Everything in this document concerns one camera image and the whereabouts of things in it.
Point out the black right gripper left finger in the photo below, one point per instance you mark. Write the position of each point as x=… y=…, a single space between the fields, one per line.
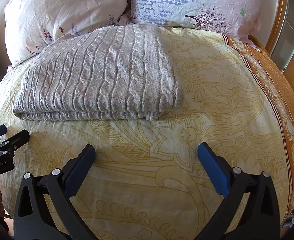
x=32 y=218

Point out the pink floral pillow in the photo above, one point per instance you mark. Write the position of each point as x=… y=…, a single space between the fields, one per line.
x=32 y=25

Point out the lavender floral pillow underneath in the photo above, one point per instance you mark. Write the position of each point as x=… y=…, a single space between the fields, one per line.
x=235 y=18

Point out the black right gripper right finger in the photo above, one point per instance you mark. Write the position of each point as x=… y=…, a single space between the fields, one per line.
x=249 y=209

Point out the wooden headboard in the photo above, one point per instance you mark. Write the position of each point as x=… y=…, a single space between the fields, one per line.
x=277 y=34

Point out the yellow patterned bed cover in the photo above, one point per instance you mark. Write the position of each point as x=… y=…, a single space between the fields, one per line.
x=146 y=181

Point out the beige cable-knit sweater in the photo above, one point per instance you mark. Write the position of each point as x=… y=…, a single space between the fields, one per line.
x=117 y=72

